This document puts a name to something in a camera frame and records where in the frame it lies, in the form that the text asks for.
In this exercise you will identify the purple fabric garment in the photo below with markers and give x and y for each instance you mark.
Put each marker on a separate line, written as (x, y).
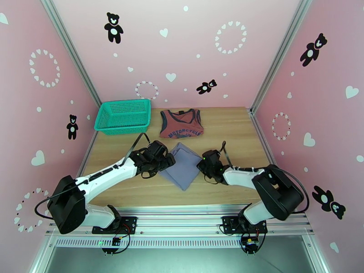
(182, 167)

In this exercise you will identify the red sleeveless tank top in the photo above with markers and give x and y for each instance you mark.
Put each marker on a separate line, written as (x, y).
(182, 130)

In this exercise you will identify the teal plastic mesh basket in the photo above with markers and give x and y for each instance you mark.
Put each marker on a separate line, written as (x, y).
(122, 115)

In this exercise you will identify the perforated metal strip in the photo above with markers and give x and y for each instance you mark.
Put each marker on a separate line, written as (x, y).
(182, 243)

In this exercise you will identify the black yellow power connector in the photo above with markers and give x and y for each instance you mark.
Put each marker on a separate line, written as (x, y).
(250, 244)

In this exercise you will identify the black power connector board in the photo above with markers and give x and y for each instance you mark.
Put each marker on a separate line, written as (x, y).
(116, 241)

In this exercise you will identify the grey sheet metal panel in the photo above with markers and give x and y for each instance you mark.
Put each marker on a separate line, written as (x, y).
(182, 260)

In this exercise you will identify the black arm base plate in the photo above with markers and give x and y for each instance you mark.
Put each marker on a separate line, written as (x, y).
(129, 223)
(229, 223)

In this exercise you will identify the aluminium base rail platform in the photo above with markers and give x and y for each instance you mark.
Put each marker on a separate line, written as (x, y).
(182, 221)

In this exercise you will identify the aluminium table side rail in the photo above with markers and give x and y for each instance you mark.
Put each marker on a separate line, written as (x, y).
(91, 142)
(260, 132)

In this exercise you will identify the aluminium frame post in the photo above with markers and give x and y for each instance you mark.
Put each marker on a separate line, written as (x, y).
(281, 53)
(72, 53)

